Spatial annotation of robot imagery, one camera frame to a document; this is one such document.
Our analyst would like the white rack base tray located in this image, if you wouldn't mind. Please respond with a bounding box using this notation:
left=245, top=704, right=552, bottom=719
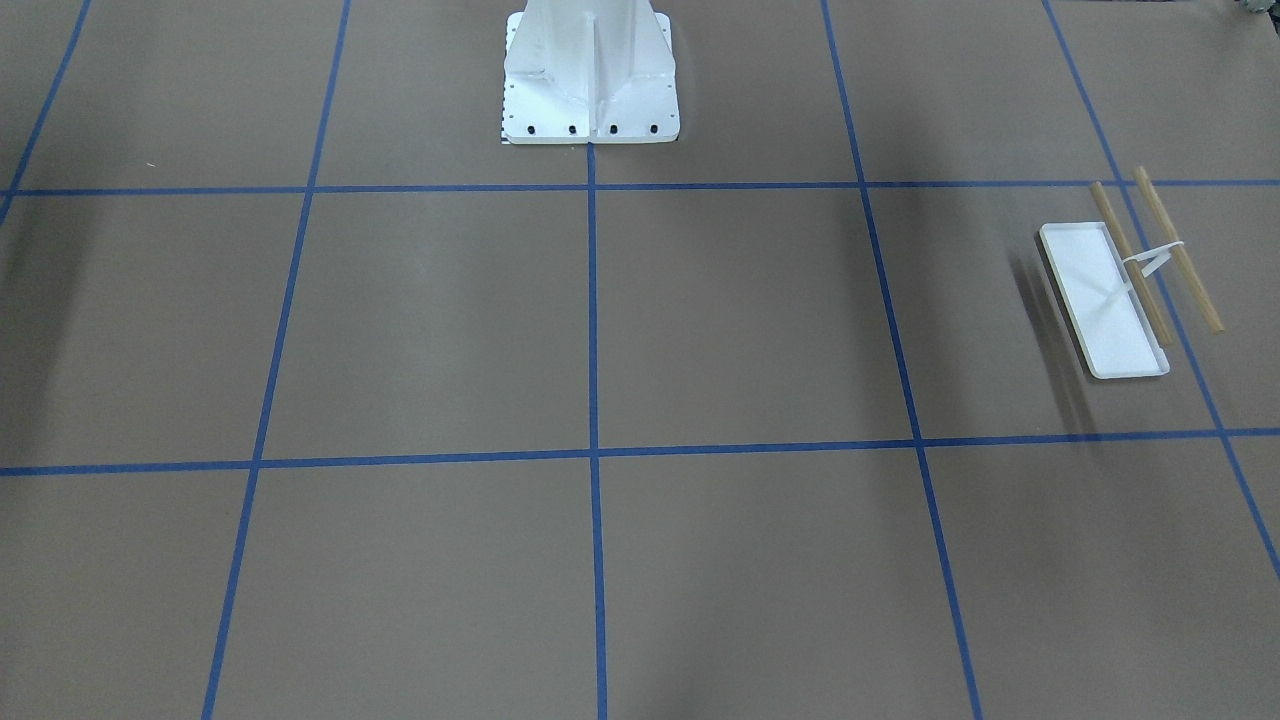
left=1038, top=222, right=1170, bottom=380

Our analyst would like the wooden rack rod near tray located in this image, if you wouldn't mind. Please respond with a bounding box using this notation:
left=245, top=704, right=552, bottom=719
left=1089, top=179, right=1172, bottom=348

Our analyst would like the wooden rack rod far side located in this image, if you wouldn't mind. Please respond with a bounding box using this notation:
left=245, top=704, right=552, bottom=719
left=1133, top=165, right=1226, bottom=334

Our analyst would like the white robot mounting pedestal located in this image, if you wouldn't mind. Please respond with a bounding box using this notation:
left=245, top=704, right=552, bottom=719
left=500, top=1, right=681, bottom=145

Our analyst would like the white rack support bracket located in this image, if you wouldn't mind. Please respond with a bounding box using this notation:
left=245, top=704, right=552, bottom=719
left=1121, top=241, right=1184, bottom=278

